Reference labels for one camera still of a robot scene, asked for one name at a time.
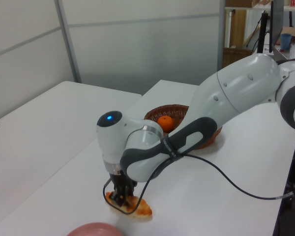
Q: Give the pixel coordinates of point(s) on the toy orange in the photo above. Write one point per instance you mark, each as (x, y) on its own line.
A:
(165, 123)

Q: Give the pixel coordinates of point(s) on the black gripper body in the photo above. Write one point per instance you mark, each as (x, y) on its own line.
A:
(121, 183)

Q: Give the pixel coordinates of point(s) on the flat brown box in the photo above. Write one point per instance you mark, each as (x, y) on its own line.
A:
(238, 3)

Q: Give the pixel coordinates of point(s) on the pink plate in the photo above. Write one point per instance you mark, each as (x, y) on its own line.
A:
(93, 231)

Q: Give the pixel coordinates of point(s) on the brown woven basket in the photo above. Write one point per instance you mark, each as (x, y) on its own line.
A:
(152, 115)

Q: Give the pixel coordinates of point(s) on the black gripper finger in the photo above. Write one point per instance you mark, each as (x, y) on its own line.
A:
(118, 196)
(130, 190)

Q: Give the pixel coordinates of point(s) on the braided leaf-shaped toy bread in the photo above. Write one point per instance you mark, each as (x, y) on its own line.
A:
(142, 209)

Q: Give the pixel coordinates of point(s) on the blue cup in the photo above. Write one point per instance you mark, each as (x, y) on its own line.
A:
(286, 41)

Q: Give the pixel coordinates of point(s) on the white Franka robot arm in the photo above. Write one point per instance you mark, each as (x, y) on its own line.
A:
(236, 86)

